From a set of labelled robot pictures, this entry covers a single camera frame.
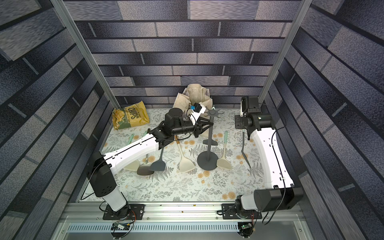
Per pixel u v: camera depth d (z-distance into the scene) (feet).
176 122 1.88
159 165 2.89
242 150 2.62
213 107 2.18
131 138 3.37
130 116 3.46
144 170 2.80
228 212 2.38
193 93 3.61
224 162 2.95
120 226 2.33
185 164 2.95
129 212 2.38
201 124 2.07
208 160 2.95
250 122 1.58
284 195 1.23
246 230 2.39
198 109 1.94
